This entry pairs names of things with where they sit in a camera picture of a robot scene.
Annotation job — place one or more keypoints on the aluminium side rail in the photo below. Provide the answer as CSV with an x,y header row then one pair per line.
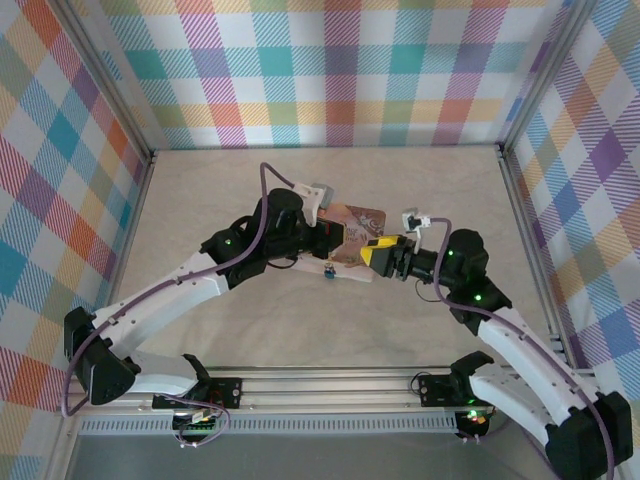
x,y
522,225
137,210

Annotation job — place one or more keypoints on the aluminium frame post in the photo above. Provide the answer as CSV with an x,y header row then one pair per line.
x,y
545,75
107,75

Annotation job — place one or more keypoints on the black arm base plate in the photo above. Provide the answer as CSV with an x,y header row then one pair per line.
x,y
432,391
227,392

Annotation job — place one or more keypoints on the pink fairy print tin box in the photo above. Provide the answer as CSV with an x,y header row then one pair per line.
x,y
361,220

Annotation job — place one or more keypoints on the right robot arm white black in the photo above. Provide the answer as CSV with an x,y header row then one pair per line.
x,y
515,350

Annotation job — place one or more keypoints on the long aluminium base rail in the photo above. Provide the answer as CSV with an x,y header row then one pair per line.
x,y
325,387

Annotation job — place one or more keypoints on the blue-headed key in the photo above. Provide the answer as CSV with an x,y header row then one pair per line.
x,y
329,274

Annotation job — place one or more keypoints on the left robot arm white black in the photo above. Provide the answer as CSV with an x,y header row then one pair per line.
x,y
165,300

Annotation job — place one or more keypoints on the controller board red light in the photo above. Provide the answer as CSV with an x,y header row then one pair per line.
x,y
475,419

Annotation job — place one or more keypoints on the controller board green connector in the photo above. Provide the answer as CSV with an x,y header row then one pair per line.
x,y
197,424

